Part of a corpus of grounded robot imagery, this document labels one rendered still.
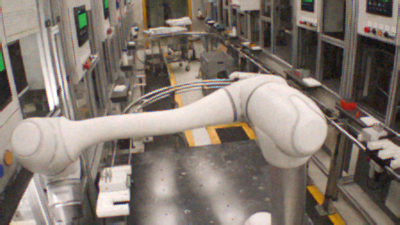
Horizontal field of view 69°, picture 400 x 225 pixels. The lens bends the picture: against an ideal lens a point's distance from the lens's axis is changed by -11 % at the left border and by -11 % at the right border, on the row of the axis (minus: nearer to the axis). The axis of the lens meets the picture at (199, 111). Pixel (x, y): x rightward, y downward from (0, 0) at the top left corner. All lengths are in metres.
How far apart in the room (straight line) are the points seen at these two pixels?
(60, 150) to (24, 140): 0.08
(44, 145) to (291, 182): 0.58
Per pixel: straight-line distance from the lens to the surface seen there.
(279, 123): 0.71
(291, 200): 0.88
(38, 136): 0.65
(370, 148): 2.02
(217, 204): 1.74
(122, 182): 1.53
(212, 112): 0.85
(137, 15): 9.33
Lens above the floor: 1.76
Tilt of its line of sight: 22 degrees down
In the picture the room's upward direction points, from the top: 3 degrees counter-clockwise
